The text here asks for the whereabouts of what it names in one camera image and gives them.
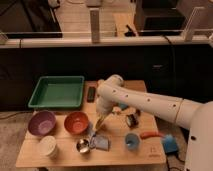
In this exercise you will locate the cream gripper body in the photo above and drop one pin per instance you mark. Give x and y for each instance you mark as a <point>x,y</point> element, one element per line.
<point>102,117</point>

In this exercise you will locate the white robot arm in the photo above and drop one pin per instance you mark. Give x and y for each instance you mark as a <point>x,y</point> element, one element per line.
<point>196,117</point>

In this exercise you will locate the red bowl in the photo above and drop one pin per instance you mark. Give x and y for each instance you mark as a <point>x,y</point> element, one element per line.
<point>76,123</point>

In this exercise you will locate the small steel bowl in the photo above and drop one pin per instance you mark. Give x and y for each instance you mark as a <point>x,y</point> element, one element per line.
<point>83,146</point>

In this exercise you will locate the purple bowl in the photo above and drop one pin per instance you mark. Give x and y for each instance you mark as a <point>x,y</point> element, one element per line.
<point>42,123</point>

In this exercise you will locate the teal sponge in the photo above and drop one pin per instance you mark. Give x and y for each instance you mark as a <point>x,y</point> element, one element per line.
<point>122,106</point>

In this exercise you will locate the grey cloth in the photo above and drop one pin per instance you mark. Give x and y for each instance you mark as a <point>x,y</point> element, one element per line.
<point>97,141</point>

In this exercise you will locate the black remote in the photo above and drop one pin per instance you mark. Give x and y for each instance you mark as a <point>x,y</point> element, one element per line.
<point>91,94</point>

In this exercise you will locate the blue cup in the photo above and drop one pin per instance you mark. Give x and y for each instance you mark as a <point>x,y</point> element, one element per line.
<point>132,141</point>

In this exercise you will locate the orange carrot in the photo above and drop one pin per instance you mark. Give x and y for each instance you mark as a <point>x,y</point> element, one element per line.
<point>149,134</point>

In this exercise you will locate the wooden table board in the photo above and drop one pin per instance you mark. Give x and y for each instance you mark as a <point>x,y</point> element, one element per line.
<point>149,152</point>

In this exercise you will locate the green plastic tray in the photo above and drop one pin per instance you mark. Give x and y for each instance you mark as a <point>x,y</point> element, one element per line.
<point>58,92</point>

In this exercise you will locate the white cup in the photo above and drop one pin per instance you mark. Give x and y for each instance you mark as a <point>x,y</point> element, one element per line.
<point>47,146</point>

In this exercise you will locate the blue tape dispenser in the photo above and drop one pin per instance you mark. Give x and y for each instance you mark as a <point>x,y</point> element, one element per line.
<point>169,144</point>

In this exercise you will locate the black box background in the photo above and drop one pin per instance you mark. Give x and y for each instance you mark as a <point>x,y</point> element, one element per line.
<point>158,17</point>

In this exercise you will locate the black handled knife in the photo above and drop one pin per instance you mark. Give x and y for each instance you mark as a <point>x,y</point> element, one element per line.
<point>138,112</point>

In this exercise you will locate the white post right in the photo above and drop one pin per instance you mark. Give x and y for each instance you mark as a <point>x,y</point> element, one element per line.
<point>192,23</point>

